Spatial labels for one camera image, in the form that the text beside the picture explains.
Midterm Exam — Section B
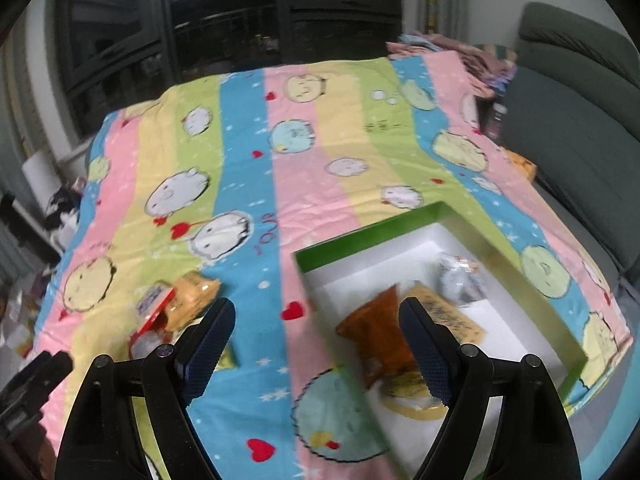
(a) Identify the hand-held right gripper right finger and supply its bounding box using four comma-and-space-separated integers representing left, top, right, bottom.
397, 297, 584, 480

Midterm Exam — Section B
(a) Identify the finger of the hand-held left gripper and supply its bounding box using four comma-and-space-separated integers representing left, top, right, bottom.
12, 351, 74, 402

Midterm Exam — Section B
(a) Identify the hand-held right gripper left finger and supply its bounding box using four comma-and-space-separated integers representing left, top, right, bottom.
55, 297, 237, 480

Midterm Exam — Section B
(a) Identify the pale yellow green snack packet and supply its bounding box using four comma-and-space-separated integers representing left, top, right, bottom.
212, 342, 240, 372

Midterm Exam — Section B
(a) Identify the yellow cracker packet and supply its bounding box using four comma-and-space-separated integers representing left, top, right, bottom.
382, 370, 451, 419

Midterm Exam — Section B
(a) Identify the beige printed snack packet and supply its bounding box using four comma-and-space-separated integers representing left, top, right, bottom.
404, 281, 487, 347

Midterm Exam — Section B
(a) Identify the orange snack packet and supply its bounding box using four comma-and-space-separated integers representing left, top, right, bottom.
334, 284, 432, 388

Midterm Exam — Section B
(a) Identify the white red snack packet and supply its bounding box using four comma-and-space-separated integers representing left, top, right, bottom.
126, 281, 177, 361

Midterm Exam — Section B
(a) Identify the white blue snack packet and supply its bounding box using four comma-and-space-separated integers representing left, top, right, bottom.
438, 254, 487, 307

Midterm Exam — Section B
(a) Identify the green cardboard box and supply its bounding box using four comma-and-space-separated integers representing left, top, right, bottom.
292, 201, 589, 466

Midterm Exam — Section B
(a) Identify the black and white cloth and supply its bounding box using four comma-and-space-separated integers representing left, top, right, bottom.
46, 184, 82, 247

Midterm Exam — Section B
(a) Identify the printed striped blanket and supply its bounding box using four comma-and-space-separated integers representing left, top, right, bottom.
32, 50, 636, 480

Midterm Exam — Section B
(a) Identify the small dark bottle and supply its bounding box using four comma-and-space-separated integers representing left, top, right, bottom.
487, 103, 509, 142

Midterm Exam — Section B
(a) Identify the grey sofa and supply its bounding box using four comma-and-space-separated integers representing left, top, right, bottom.
497, 2, 640, 286

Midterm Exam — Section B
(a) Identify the pile of pink clothes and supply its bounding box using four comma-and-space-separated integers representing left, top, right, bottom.
386, 32, 520, 97

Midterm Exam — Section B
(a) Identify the dark glass window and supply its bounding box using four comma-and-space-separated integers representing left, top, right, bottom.
54, 0, 403, 133

